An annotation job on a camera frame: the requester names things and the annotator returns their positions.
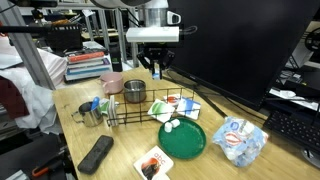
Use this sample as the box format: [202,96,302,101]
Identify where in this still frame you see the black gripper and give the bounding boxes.
[136,42,176,80]

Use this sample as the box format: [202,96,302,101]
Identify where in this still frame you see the silver metal bowl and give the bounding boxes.
[123,79,147,104]

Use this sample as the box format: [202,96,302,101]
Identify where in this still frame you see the green round plate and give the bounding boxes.
[157,117,207,160]

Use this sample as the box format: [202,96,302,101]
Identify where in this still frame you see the red and white card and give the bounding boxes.
[163,93,183,105]

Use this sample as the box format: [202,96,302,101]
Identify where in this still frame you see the black box with green logo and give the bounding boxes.
[109,42,124,73]

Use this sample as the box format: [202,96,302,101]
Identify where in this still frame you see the green and white card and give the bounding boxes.
[147,98,176,124]

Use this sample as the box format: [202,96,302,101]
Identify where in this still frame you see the pink mug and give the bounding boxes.
[99,72,125,95]

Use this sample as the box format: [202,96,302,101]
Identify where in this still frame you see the black monitor stand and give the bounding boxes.
[163,68,228,118]

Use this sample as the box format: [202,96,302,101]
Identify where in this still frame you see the purple edged book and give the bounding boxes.
[66,57,112,71]

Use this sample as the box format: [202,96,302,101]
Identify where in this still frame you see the small green card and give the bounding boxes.
[98,97,111,117]

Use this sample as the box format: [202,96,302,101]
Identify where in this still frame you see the red book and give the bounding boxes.
[67,50,106,64]

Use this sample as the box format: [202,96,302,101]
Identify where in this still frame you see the blue and white book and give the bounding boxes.
[64,65,113,82]

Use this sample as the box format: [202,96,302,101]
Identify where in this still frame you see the large black monitor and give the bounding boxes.
[166,0,320,111]

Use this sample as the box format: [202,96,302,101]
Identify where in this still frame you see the steel pitcher cup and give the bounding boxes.
[70,101,104,128]

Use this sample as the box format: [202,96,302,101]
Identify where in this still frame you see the black crate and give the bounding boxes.
[46,23,84,53]

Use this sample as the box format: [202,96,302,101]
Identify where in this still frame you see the clear bag of blue packets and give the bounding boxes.
[211,115,270,168]

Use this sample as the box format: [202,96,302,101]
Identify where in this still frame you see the white picture card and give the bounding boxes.
[151,172,171,180]

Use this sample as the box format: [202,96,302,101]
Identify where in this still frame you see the white cloth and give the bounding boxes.
[0,36,68,135]

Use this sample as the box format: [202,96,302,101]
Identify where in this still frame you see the white papers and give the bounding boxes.
[269,87,320,112]

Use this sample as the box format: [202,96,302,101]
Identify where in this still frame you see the black pole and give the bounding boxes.
[0,24,51,34]

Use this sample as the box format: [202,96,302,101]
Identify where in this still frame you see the dark red cloth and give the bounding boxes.
[0,75,30,120]

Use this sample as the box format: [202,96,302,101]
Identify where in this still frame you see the black keyboard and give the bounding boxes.
[263,109,320,155]

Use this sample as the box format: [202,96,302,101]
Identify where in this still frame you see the grey round base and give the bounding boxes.
[301,148,320,168]

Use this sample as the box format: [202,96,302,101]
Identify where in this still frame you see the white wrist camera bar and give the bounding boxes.
[125,26,181,44]

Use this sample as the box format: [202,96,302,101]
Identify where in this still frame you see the aluminium frame post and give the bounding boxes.
[0,3,56,91]
[113,0,130,64]

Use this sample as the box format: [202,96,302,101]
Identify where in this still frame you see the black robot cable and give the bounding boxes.
[179,25,198,36]

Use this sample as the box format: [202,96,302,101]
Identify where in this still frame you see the black wire rack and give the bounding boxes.
[105,87,198,127]

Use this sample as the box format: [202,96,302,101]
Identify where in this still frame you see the orange handled tool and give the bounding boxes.
[31,156,68,178]

